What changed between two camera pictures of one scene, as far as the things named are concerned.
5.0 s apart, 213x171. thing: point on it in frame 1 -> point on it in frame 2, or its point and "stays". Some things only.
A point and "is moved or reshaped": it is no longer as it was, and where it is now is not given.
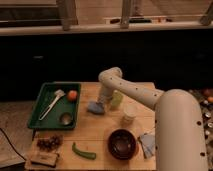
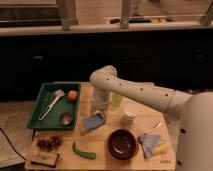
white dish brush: [58, 94] stays
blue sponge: [95, 107] is moved or reshaped
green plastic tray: [51, 119] stays
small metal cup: [66, 118] stays
